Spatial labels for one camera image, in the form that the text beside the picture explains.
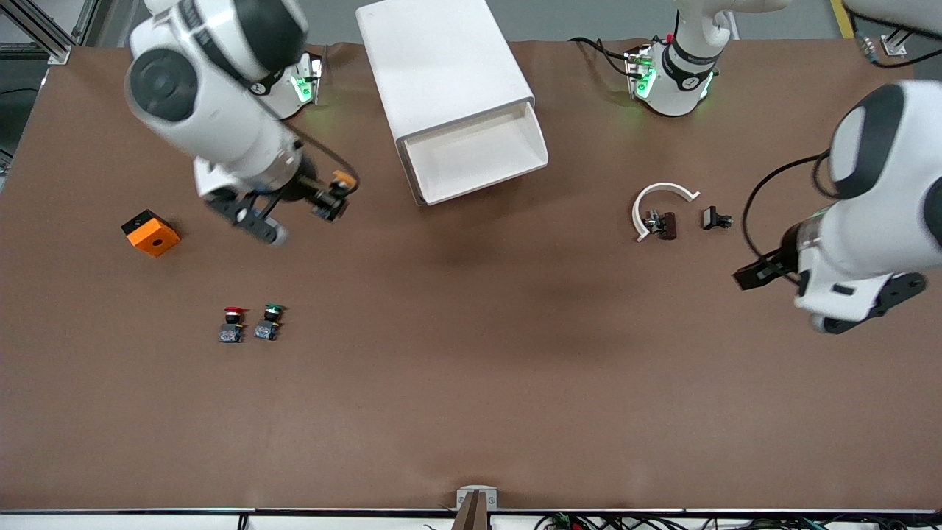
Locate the white drawer cabinet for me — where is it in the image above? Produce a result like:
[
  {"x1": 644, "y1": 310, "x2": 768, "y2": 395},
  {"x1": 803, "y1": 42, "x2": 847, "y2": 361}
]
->
[{"x1": 356, "y1": 0, "x2": 536, "y2": 207}]

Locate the red push button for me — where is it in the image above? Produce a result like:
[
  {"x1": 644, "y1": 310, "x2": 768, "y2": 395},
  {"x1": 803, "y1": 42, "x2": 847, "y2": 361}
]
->
[{"x1": 219, "y1": 305, "x2": 247, "y2": 345}]

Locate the orange box with hole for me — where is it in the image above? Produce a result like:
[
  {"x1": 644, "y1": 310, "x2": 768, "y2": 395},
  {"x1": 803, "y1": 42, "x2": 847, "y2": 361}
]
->
[{"x1": 121, "y1": 209, "x2": 181, "y2": 258}]

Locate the beige drawer holding button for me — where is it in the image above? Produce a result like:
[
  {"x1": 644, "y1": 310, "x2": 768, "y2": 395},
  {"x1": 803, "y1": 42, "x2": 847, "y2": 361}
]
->
[{"x1": 401, "y1": 102, "x2": 550, "y2": 205}]

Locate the grey metal bracket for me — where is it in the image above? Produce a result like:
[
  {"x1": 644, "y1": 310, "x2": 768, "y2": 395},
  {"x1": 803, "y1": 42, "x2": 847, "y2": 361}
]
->
[{"x1": 456, "y1": 486, "x2": 498, "y2": 510}]

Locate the green push button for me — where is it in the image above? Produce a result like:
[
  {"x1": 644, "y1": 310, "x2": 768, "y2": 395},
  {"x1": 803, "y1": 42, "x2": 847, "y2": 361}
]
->
[{"x1": 254, "y1": 303, "x2": 286, "y2": 342}]

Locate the white table edge rail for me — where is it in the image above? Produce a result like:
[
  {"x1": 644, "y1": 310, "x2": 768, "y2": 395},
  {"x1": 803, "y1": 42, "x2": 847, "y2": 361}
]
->
[{"x1": 0, "y1": 508, "x2": 942, "y2": 530}]

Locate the tangled cable bundle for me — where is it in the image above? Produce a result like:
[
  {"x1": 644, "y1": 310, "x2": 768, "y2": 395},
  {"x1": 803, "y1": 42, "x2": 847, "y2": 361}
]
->
[{"x1": 534, "y1": 512, "x2": 942, "y2": 530}]

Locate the black base cable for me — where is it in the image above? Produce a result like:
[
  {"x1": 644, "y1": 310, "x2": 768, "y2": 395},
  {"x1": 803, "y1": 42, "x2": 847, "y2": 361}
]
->
[{"x1": 569, "y1": 37, "x2": 635, "y2": 79}]

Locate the brown table cover sheet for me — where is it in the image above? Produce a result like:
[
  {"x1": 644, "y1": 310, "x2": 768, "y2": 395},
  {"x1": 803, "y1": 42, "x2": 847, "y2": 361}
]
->
[{"x1": 0, "y1": 40, "x2": 942, "y2": 512}]

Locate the green lit left base box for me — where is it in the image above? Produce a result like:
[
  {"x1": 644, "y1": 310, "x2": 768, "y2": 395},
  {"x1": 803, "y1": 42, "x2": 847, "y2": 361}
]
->
[{"x1": 624, "y1": 46, "x2": 657, "y2": 100}]

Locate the green lit right base box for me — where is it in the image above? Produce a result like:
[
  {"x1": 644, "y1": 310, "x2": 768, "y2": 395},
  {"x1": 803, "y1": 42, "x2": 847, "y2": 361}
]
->
[{"x1": 291, "y1": 53, "x2": 325, "y2": 107}]

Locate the green lit base box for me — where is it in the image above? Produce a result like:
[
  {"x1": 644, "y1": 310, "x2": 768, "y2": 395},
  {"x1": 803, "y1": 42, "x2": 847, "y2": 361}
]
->
[
  {"x1": 291, "y1": 53, "x2": 325, "y2": 107},
  {"x1": 624, "y1": 46, "x2": 657, "y2": 100}
]

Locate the white curved plastic ring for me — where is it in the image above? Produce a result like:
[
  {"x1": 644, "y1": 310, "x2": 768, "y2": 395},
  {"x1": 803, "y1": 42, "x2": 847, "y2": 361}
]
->
[{"x1": 631, "y1": 182, "x2": 701, "y2": 244}]

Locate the brown grey camera post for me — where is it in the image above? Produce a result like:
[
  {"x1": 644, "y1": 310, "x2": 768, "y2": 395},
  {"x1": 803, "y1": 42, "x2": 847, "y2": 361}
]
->
[{"x1": 450, "y1": 492, "x2": 492, "y2": 530}]

